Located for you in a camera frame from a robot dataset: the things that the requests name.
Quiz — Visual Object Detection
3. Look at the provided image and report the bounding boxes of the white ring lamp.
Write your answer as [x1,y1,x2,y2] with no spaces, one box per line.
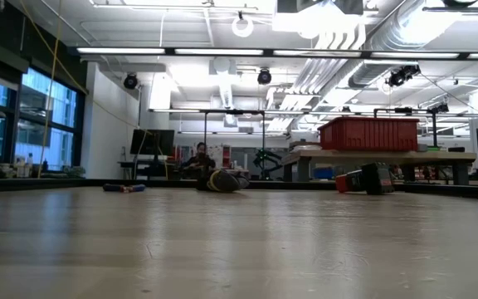
[232,12,255,39]

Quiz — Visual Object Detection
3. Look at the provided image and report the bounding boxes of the person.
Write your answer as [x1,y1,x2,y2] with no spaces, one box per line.
[183,141,217,170]

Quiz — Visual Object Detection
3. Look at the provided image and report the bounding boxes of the wooden workbench grey legs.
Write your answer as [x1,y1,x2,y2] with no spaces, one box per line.
[282,145,478,186]

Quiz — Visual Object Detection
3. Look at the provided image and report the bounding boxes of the blue red handled pliers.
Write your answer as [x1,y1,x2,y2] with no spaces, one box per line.
[101,184,147,194]

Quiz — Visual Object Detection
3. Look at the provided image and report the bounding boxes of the black metal gantry frame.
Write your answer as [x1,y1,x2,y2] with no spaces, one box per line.
[200,108,266,167]

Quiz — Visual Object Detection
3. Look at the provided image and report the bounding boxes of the green potted plant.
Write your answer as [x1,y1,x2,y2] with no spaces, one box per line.
[65,164,87,179]

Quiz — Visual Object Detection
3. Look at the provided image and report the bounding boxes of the yellow hanging cable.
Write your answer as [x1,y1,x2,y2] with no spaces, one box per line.
[17,0,91,179]

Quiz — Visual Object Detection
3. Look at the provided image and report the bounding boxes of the red plastic bin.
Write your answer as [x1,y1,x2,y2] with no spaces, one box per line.
[318,116,422,152]

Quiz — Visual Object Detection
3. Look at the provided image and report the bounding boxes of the black ceiling spotlight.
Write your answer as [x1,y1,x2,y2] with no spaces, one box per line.
[256,67,273,86]
[123,73,139,91]

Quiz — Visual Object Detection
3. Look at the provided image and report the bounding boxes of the red black power tool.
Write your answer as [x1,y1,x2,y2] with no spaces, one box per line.
[334,161,396,196]

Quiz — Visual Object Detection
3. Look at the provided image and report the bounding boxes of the grey yellow work glove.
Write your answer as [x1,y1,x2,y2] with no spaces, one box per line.
[196,167,251,194]

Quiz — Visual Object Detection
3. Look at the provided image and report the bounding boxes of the black ceiling camera cluster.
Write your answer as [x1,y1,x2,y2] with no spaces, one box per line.
[386,64,422,88]

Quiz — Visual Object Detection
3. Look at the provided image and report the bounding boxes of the blue box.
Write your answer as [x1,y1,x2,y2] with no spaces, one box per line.
[312,166,334,180]

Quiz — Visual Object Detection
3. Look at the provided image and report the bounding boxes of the black overhead light bar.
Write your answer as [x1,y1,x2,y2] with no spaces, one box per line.
[67,46,478,61]

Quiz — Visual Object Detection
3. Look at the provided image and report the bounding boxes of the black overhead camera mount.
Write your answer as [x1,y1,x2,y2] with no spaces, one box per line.
[422,0,478,22]

